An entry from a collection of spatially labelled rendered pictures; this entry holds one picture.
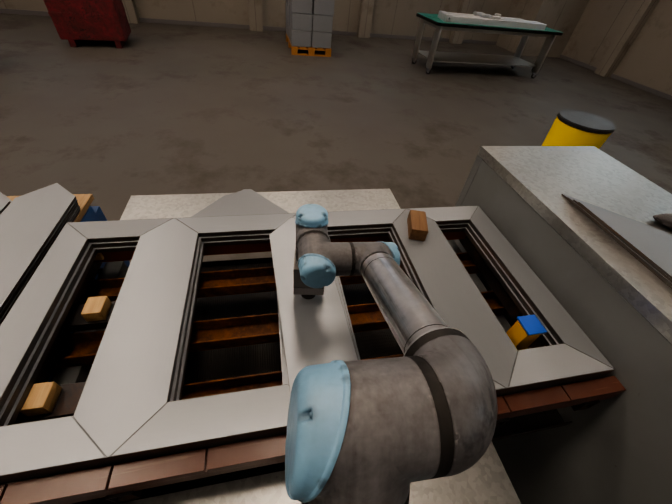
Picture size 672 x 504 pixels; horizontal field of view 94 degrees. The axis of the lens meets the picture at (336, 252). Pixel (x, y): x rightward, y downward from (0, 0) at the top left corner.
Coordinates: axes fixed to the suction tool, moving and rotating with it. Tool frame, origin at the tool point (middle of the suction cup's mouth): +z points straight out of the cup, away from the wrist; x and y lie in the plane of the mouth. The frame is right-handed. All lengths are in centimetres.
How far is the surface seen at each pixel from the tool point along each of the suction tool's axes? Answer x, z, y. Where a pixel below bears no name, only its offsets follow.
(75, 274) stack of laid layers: -7, 1, 69
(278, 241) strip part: -22.8, -0.5, 10.9
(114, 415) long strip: 33, 0, 40
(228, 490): 43, 18, 17
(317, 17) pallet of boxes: -662, 22, 0
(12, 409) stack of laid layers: 30, 3, 63
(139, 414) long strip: 32.7, -0.3, 34.9
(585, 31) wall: -859, 18, -668
